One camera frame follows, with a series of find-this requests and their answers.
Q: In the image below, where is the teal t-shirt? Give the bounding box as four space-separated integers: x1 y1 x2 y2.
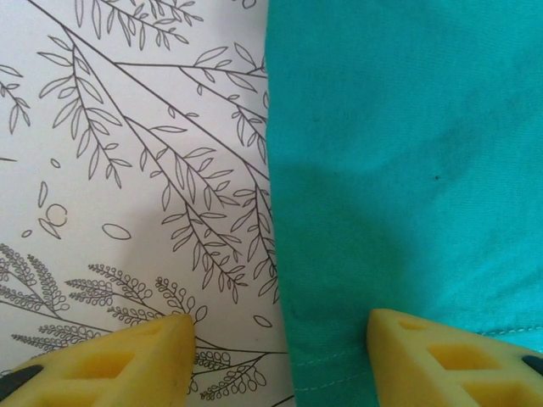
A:
262 0 543 407

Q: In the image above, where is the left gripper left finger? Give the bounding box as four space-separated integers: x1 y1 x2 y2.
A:
0 314 198 407

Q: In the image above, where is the floral printed table cover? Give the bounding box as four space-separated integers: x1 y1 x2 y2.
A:
0 0 299 407

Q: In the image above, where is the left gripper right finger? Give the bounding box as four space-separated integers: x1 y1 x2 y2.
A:
366 308 543 407

